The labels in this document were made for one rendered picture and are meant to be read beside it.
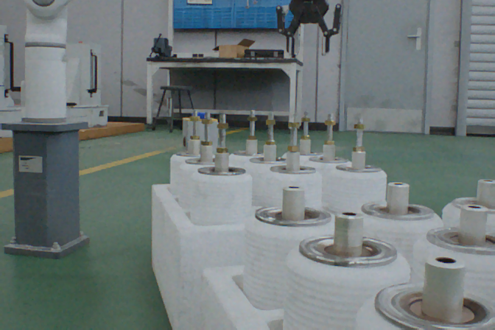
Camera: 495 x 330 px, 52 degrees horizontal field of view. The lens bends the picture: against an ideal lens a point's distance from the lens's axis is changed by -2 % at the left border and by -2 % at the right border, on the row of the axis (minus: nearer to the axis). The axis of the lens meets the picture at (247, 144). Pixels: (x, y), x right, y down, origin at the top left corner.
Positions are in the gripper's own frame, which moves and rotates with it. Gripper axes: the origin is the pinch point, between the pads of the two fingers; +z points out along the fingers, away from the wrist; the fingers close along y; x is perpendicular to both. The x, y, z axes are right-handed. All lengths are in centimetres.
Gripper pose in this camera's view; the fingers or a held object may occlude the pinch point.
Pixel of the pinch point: (308, 49)
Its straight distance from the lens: 110.5
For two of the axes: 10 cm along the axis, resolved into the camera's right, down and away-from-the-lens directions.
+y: 9.5, 0.5, -3.0
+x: 3.0, -0.8, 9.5
